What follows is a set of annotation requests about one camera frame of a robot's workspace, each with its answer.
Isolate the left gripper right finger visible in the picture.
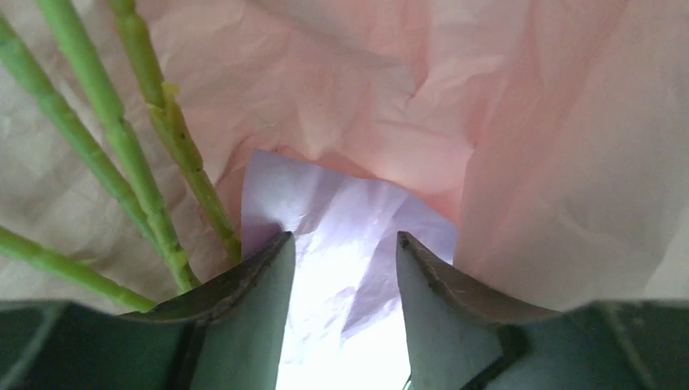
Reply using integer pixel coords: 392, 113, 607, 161
396, 232, 688, 389

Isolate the yellow fake flower stem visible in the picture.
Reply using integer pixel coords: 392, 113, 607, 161
107, 0, 241, 267
1, 227, 156, 312

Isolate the pink fake flower stem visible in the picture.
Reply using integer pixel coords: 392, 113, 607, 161
37, 0, 200, 293
1, 15, 158, 249

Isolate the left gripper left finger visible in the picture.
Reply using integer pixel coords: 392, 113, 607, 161
1, 232, 295, 389

